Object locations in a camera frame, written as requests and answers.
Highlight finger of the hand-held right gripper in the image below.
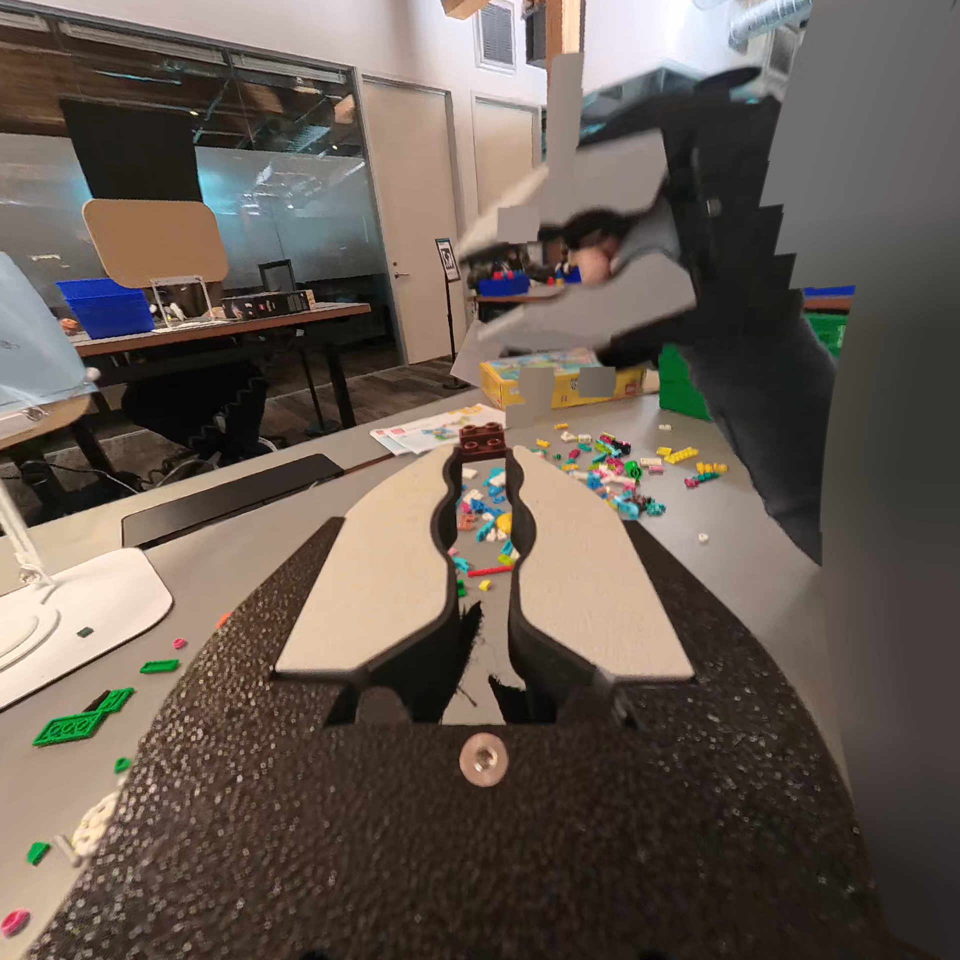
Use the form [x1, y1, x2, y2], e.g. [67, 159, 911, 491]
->
[448, 253, 700, 384]
[456, 129, 670, 265]

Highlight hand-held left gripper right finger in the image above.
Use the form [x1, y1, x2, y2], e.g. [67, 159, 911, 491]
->
[505, 445, 696, 685]

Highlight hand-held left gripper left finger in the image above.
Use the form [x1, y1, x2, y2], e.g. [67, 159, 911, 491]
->
[273, 445, 483, 685]

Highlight person's right forearm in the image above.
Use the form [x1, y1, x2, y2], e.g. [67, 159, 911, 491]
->
[675, 300, 840, 565]

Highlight grey desk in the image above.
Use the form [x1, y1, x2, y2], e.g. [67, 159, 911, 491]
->
[0, 386, 852, 960]

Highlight green storage bin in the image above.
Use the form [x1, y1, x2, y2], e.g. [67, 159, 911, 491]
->
[658, 345, 714, 421]

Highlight brown table with bins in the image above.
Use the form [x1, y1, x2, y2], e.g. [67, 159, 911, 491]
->
[468, 288, 582, 354]

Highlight white door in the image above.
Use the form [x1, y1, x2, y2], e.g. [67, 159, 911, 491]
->
[362, 75, 459, 365]
[472, 93, 545, 249]

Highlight pile of colourful toy bricks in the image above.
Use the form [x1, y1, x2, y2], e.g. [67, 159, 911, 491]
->
[450, 423, 730, 595]

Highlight instruction booklet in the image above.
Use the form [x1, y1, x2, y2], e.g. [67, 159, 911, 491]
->
[369, 405, 507, 456]

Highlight yellow toy set box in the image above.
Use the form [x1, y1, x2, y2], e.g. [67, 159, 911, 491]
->
[480, 348, 648, 412]

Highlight black sign stand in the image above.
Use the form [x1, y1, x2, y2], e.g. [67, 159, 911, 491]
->
[435, 237, 470, 391]

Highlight brown wooden table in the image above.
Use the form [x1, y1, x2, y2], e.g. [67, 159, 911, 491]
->
[71, 300, 372, 436]

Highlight green ringed toy plate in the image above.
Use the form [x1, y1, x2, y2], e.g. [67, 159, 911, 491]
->
[32, 687, 136, 747]

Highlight blue storage bin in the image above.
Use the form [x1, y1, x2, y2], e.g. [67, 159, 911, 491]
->
[56, 277, 156, 340]

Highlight white linked toy pieces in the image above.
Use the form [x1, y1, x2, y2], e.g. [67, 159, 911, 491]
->
[56, 791, 121, 867]

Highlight tan board on clear stand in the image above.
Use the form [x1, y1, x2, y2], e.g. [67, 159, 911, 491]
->
[82, 198, 230, 327]

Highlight black desk cable cover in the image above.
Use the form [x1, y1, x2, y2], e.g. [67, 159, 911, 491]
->
[121, 453, 345, 549]

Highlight wall vent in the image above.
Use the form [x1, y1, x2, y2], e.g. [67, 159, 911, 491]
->
[476, 0, 519, 72]

